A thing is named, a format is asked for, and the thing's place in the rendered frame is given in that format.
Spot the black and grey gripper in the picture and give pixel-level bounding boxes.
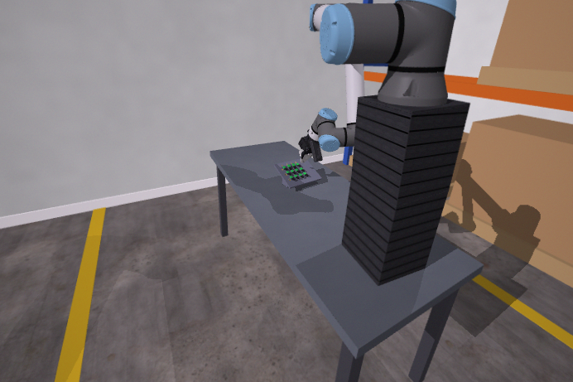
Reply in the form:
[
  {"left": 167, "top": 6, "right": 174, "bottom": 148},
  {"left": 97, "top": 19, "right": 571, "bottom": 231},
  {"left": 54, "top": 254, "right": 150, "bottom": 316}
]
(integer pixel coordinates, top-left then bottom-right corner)
[{"left": 298, "top": 134, "right": 318, "bottom": 163}]

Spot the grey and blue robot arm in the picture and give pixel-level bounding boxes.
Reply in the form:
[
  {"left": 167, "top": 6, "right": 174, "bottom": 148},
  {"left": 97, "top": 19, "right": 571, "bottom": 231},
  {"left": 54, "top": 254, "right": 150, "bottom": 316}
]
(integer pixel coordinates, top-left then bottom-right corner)
[{"left": 308, "top": 0, "right": 456, "bottom": 162}]

